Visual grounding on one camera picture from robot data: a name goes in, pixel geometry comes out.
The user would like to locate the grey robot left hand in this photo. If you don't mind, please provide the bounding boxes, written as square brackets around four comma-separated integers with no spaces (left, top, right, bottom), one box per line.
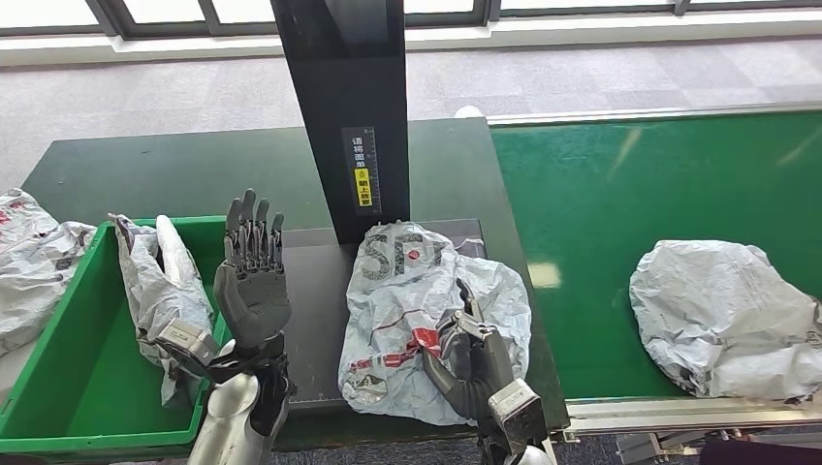
[213,187,293,352]

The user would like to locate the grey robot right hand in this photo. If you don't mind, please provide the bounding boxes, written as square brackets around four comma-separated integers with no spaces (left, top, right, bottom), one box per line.
[422,279,516,422]

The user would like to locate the plain grey parcel bag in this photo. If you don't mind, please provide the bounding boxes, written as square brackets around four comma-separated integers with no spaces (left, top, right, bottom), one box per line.
[109,213,217,406]

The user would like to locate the white parcel bag red print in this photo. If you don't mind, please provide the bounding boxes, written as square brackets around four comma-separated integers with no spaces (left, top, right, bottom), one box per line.
[338,221,533,427]

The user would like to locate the black inbound scanner machine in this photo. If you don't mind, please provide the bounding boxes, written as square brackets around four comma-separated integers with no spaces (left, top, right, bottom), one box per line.
[268,0,519,412]

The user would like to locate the white parcel bag red marks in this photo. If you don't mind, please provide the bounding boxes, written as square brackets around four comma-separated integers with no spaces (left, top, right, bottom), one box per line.
[0,187,98,357]

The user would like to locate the green conveyor belt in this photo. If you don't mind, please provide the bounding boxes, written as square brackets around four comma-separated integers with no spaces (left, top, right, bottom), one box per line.
[490,111,822,400]

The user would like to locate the crumpled grey-white parcel bag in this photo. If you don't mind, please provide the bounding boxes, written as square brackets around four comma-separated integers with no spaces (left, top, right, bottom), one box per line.
[629,239,822,403]

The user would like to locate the black and yellow label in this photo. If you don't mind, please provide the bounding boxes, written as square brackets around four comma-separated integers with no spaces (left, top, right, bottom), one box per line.
[341,125,384,216]

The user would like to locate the green plastic crate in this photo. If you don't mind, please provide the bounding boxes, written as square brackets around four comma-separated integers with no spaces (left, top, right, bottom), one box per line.
[0,215,236,454]

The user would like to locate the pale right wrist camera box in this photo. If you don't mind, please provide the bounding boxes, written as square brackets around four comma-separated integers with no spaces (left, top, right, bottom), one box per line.
[488,378,549,454]

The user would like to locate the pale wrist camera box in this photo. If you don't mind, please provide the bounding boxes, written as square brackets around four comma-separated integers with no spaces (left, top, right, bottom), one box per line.
[488,378,549,454]
[155,318,222,368]

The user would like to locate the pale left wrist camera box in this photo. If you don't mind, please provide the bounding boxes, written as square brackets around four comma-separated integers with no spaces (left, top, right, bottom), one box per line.
[155,318,222,368]

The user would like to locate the aluminium conveyor frame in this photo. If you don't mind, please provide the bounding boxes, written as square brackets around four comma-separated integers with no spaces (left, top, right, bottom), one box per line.
[485,104,822,465]

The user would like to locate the dark window frame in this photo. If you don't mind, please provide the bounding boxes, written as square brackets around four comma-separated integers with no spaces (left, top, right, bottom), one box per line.
[0,0,822,40]

